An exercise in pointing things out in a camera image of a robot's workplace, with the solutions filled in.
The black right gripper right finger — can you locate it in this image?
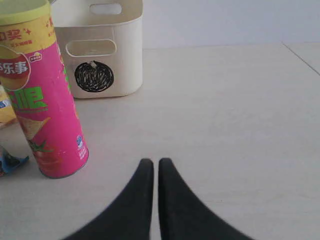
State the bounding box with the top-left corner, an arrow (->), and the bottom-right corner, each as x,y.
158,158 -> 251,240

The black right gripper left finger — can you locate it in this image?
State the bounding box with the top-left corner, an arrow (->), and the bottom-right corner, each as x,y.
66,158 -> 154,240

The blue instant noodle bag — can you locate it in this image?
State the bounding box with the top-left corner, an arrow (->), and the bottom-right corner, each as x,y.
0,146 -> 30,177

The yellow Lay's chip can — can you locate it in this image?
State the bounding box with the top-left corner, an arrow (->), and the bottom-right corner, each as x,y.
0,85 -> 17,129

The pink Lay's chip can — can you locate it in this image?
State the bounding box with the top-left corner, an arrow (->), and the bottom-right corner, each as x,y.
0,0 -> 89,179

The cream bin with circle mark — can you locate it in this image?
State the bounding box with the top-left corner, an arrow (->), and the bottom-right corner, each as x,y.
51,0 -> 143,99

